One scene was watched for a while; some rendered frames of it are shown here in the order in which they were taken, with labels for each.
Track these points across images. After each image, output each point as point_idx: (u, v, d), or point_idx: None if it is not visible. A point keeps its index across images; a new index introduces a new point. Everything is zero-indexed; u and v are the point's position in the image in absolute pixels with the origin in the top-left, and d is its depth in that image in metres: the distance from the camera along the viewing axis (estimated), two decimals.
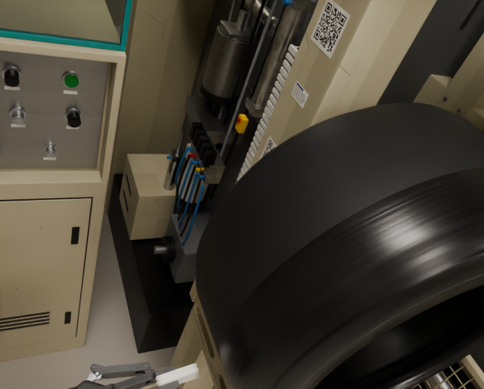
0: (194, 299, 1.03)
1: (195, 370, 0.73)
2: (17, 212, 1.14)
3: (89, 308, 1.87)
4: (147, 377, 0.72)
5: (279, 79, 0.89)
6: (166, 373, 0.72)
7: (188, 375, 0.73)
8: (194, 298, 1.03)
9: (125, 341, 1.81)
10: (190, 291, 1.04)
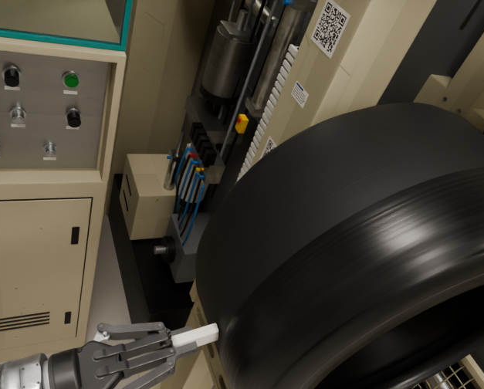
0: (194, 299, 1.03)
1: (215, 329, 0.65)
2: (17, 212, 1.14)
3: (89, 308, 1.87)
4: (162, 336, 0.64)
5: (279, 79, 0.89)
6: (183, 333, 0.64)
7: (208, 336, 0.65)
8: (194, 298, 1.03)
9: (125, 341, 1.81)
10: (190, 291, 1.04)
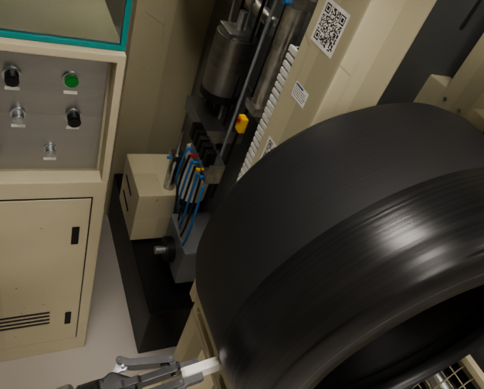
0: (194, 299, 1.03)
1: (219, 362, 0.74)
2: (17, 212, 1.14)
3: (89, 308, 1.87)
4: (172, 368, 0.73)
5: (279, 79, 0.89)
6: (191, 366, 0.73)
7: (212, 367, 0.74)
8: (194, 298, 1.03)
9: (125, 341, 1.81)
10: (190, 291, 1.04)
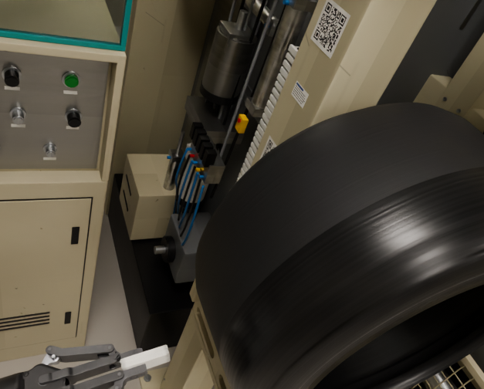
0: (194, 299, 1.03)
1: (165, 352, 0.64)
2: (17, 212, 1.14)
3: (89, 308, 1.87)
4: (110, 360, 0.63)
5: (279, 79, 0.89)
6: (132, 356, 0.64)
7: (157, 358, 0.64)
8: (194, 298, 1.03)
9: (125, 341, 1.81)
10: (190, 291, 1.04)
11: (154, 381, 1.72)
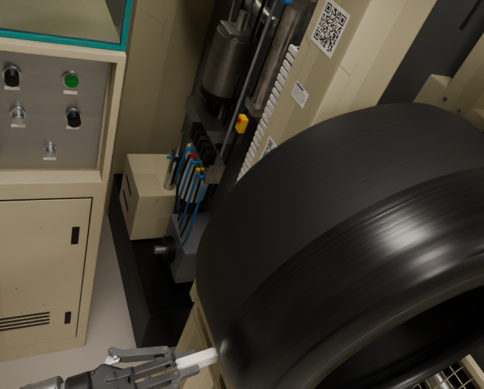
0: (194, 299, 1.03)
1: (216, 353, 0.71)
2: (17, 212, 1.14)
3: (89, 308, 1.87)
4: (167, 360, 0.70)
5: (279, 79, 0.89)
6: (186, 356, 0.70)
7: (208, 359, 0.71)
8: (194, 298, 1.03)
9: (125, 341, 1.81)
10: (190, 291, 1.04)
11: None
